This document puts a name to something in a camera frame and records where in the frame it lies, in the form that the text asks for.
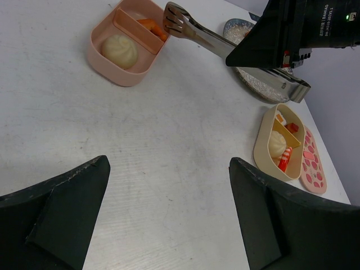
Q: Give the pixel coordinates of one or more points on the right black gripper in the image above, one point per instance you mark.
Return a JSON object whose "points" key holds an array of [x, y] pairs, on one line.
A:
{"points": [[288, 30]]}

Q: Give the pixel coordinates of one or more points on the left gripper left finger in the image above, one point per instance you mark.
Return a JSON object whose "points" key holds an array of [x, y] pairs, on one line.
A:
{"points": [[50, 225]]}

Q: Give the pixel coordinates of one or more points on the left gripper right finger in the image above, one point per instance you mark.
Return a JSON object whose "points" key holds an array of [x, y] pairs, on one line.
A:
{"points": [[284, 227]]}

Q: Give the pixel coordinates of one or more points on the pink perforated lid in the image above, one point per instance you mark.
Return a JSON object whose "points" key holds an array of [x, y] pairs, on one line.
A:
{"points": [[312, 175]]}

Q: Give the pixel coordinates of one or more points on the sushi roll toy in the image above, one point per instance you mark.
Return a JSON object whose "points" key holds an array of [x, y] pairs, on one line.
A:
{"points": [[279, 116]]}

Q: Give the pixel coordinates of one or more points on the yellow lunch box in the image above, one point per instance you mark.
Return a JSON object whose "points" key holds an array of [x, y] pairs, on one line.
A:
{"points": [[261, 154]]}

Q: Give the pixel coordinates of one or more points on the rice ball toy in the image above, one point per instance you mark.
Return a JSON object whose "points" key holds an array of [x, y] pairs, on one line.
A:
{"points": [[120, 50], [276, 145]]}

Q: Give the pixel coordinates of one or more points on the small salmon sushi toy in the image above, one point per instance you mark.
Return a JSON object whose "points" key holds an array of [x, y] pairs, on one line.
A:
{"points": [[292, 128]]}

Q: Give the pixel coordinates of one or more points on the metal tongs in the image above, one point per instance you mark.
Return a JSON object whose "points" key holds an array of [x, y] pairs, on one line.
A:
{"points": [[179, 23]]}

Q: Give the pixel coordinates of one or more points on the orange fried shrimp toy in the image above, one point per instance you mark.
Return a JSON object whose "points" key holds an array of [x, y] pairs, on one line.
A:
{"points": [[153, 27]]}

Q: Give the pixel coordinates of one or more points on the pink lunch box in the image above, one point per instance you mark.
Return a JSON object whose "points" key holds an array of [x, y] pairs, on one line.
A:
{"points": [[122, 20]]}

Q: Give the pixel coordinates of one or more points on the grey speckled plate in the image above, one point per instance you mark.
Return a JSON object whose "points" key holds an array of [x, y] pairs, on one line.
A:
{"points": [[235, 31]]}

